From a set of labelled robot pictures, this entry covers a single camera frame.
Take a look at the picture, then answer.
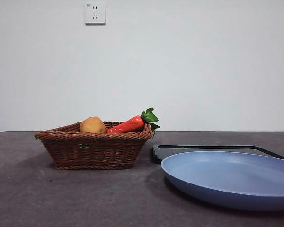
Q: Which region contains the light blue round plate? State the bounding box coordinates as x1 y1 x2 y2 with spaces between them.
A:
160 151 284 212

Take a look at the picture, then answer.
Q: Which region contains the orange carrot with green leaves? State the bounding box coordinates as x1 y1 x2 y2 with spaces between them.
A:
106 107 160 139

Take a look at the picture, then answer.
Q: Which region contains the black cutting board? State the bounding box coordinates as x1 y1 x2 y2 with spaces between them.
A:
152 144 284 165

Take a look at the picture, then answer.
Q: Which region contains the tan potato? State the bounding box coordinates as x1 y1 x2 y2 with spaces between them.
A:
79 116 107 133

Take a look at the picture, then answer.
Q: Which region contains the brown wicker basket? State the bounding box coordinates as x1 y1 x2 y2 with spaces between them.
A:
34 121 155 170

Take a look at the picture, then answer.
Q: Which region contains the white wall socket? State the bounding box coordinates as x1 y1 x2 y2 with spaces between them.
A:
85 2 106 26

